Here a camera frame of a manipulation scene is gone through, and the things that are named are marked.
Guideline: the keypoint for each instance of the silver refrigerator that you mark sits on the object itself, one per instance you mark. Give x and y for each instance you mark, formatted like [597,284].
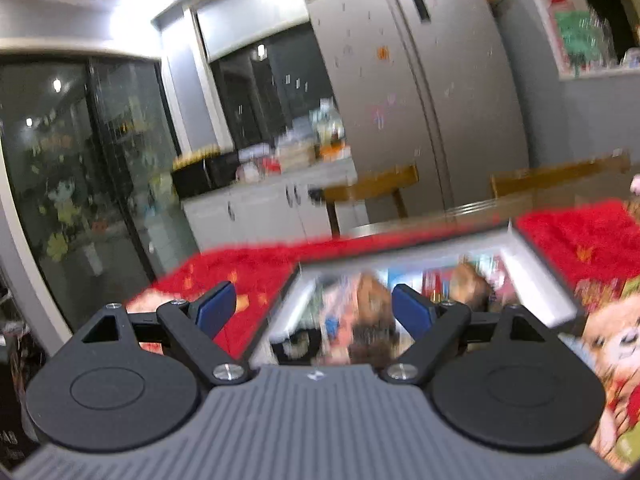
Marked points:
[450,110]

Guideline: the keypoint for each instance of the orange fridge magnet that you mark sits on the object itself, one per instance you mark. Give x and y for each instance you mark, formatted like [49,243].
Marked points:
[383,52]

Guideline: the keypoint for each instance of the brown fuzzy hair clip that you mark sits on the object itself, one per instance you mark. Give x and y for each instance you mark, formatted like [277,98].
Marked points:
[372,344]

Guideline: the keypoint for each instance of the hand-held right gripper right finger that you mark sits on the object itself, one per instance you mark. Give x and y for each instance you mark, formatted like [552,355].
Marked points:
[412,310]

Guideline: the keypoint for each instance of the white kitchen cabinet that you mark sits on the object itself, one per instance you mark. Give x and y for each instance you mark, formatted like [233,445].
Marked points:
[260,215]

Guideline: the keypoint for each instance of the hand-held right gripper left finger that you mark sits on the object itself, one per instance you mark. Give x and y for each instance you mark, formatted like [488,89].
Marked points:
[215,310]

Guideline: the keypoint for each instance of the green card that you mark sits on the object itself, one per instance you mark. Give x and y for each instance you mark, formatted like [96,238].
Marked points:
[572,35]

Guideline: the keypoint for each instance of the white wall shelf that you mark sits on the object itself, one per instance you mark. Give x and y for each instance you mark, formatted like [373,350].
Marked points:
[600,74]

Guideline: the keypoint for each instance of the brown triangular snack packet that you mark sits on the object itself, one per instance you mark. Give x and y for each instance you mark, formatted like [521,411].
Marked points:
[470,285]
[374,295]

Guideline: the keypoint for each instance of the black cardboard box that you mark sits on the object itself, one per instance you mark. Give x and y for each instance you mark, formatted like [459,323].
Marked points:
[537,280]

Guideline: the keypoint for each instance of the wooden chair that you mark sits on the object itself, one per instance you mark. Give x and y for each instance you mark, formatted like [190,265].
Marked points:
[370,185]
[550,172]

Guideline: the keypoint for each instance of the green and white bag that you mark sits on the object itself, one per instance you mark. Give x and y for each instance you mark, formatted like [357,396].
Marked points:
[327,125]

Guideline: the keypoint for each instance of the printed picture card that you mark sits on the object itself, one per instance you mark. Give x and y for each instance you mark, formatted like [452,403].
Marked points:
[440,275]

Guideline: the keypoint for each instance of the red bear printed blanket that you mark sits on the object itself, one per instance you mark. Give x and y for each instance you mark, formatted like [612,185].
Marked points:
[590,245]

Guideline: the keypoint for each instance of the black and white scrunchie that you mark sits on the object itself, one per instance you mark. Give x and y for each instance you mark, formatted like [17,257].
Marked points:
[300,342]

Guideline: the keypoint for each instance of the yellow fringed cloth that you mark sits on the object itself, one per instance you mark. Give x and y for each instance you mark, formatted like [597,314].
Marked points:
[195,156]

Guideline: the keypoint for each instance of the glass sliding door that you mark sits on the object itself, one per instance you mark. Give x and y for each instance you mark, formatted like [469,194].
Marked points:
[75,185]

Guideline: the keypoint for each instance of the cartoon figure fridge magnet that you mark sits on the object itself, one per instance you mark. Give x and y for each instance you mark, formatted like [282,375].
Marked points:
[380,116]

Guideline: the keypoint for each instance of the black microwave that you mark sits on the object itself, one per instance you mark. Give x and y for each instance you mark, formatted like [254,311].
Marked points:
[205,176]

